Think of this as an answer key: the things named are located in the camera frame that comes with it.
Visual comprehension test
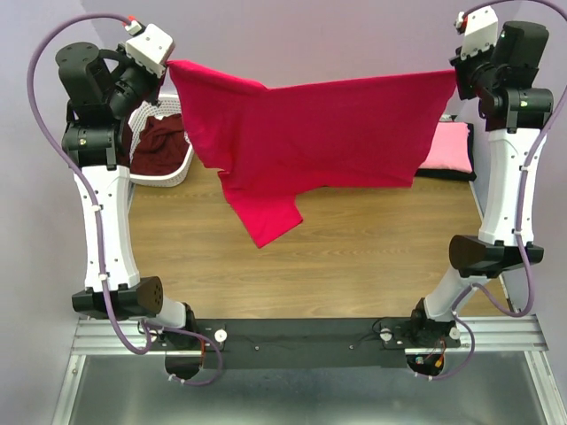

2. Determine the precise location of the crimson red t shirt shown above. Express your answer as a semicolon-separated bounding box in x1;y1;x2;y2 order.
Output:
168;60;455;247

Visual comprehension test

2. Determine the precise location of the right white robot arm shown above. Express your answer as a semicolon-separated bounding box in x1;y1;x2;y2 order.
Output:
407;12;555;347

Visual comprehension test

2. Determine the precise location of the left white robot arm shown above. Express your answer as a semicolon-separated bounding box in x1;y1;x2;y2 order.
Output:
55;42;198;350

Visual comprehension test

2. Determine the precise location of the white plastic laundry basket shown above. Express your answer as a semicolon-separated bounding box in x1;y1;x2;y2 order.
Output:
128;94;194;187

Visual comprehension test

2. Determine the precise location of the dark maroon t shirt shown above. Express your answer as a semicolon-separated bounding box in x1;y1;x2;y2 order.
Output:
130;113;190;176

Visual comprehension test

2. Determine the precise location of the folded pink t shirt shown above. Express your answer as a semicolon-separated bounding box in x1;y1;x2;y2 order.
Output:
419;122;473;174

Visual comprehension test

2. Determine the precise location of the folded black t shirt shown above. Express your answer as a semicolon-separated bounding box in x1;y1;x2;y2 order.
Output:
416;122;477;182

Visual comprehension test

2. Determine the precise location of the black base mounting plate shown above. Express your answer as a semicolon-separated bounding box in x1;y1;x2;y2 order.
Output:
152;317;461;378

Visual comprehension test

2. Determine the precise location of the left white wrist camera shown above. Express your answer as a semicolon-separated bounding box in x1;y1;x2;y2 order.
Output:
124;19;175;78

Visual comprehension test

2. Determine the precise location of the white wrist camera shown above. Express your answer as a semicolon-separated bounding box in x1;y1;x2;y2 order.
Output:
124;19;175;78
454;6;498;61

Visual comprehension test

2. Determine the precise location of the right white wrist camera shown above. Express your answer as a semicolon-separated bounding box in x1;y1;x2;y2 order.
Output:
454;6;498;61

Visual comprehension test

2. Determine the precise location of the aluminium frame rail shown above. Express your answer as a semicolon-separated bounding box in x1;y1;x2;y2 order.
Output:
70;314;550;355

